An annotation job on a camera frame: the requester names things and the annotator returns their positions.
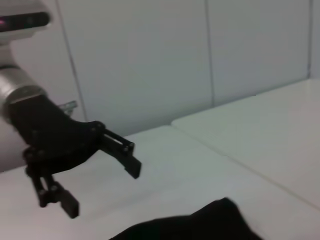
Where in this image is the black t-shirt with FREE print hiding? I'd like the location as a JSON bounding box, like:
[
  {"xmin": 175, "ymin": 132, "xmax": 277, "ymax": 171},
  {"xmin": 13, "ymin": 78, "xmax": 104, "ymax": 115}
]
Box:
[{"xmin": 108, "ymin": 196, "xmax": 265, "ymax": 240}]

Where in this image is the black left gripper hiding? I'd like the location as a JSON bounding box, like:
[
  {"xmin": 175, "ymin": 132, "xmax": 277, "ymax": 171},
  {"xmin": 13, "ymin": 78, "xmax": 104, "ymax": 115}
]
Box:
[{"xmin": 6, "ymin": 95, "xmax": 143, "ymax": 220}]

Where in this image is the left gripper cable with plug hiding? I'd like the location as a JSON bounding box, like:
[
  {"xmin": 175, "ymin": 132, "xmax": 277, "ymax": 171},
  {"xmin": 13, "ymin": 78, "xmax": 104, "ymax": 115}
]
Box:
[{"xmin": 57, "ymin": 100, "xmax": 79, "ymax": 115}]

